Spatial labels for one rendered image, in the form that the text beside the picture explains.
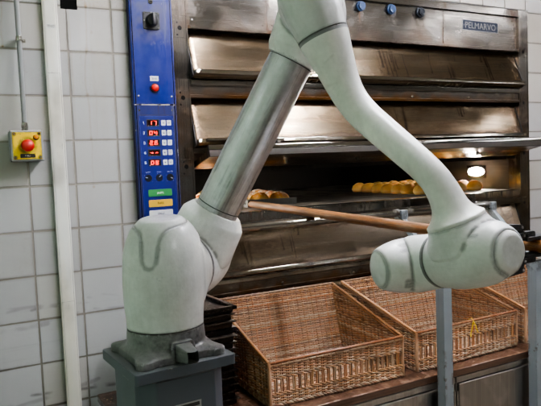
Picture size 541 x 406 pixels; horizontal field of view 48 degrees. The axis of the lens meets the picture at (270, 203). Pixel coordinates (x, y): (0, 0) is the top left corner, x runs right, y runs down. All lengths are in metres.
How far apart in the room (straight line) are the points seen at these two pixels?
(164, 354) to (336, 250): 1.56
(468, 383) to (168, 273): 1.58
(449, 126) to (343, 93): 1.92
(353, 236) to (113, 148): 1.12
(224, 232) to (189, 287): 0.20
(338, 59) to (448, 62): 1.97
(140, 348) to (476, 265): 0.63
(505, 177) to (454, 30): 0.85
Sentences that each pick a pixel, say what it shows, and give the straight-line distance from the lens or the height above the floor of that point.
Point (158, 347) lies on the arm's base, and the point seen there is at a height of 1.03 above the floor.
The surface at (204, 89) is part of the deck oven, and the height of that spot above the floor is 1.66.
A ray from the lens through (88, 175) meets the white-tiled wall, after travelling 2.23.
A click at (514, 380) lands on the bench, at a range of 2.69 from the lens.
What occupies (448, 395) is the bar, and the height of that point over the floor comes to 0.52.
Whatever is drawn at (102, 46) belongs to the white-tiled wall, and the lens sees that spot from 2.29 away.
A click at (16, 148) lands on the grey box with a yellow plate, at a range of 2.13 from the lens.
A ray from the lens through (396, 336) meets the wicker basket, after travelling 2.27.
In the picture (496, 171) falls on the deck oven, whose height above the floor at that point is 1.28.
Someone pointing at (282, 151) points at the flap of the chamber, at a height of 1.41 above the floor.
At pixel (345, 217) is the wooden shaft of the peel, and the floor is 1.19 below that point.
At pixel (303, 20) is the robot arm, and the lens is 1.17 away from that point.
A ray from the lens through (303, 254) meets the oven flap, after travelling 2.56.
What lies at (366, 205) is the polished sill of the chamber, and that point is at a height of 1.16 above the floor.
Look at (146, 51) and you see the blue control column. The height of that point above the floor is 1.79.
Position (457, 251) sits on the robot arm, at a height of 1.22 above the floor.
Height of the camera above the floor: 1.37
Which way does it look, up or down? 4 degrees down
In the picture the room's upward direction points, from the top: 2 degrees counter-clockwise
